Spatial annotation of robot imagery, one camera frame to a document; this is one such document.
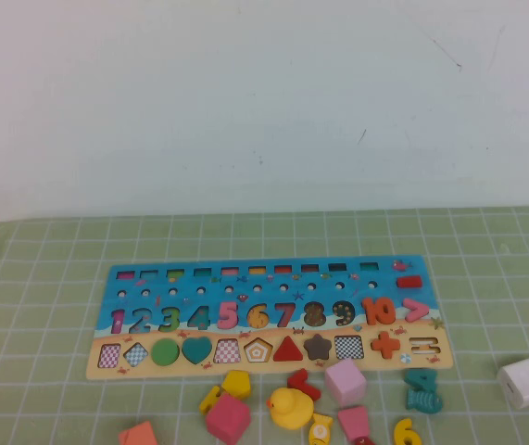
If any green checkered tablecloth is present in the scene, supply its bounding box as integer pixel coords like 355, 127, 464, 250
0, 203, 529, 445

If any magenta square block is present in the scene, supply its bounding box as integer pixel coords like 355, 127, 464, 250
205, 392, 252, 445

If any brown star piece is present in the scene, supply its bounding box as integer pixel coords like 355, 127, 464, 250
303, 333, 334, 362

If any green circle piece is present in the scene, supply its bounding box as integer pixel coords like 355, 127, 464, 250
150, 337, 181, 367

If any yellow rubber duck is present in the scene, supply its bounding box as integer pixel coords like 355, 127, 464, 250
266, 387, 315, 431

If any pink number five piece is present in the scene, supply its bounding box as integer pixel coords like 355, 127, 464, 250
217, 300, 240, 331

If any yellow number six piece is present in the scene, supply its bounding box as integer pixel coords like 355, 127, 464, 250
392, 416, 422, 445

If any pink trapezoid block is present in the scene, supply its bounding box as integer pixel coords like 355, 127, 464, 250
336, 405, 370, 442

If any pink greater-than sign piece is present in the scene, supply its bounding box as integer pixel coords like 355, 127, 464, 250
402, 299, 431, 324

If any small yellow wooden piece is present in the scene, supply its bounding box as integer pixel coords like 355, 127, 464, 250
198, 385, 222, 414

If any red number seven piece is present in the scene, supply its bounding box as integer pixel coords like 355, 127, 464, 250
286, 368, 323, 402

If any orange wooden block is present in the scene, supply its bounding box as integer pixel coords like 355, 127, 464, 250
118, 420, 158, 445

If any teal wooden fish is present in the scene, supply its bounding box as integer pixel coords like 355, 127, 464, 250
405, 388, 445, 415

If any teal heart piece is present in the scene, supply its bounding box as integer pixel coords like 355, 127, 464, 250
181, 336, 213, 365

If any red triangle piece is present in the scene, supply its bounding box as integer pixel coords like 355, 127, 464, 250
272, 335, 304, 362

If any orange number ten piece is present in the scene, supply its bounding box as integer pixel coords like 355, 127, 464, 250
360, 296, 397, 326

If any orange plus sign piece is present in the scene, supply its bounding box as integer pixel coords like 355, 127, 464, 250
370, 331, 402, 359

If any white cube block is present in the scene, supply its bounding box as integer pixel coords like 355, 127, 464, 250
497, 355, 529, 410

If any teal number four piece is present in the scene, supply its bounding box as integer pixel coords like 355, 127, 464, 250
402, 368, 439, 394

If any yellow pentagon block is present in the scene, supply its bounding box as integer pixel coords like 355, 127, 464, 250
220, 369, 252, 401

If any yellow wooden fish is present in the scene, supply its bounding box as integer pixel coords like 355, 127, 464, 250
308, 413, 334, 445

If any wooden number shape puzzle board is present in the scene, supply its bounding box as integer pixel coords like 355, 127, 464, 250
84, 254, 455, 382

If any green number three piece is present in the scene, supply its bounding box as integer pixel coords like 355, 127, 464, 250
158, 305, 183, 333

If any light pink square block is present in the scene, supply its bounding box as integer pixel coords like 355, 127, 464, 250
323, 357, 368, 408

